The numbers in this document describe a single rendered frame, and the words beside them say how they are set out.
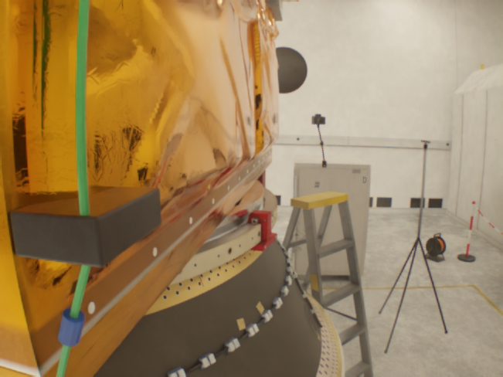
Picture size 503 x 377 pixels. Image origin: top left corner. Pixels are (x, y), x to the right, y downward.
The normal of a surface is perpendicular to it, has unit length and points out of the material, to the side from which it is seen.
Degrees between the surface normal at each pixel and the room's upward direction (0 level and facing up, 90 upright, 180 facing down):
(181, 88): 91
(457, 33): 90
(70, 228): 90
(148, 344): 62
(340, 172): 90
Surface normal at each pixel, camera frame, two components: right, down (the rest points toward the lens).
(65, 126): 0.68, 0.14
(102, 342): 0.99, 0.03
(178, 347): 0.63, -0.36
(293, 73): -0.12, 0.17
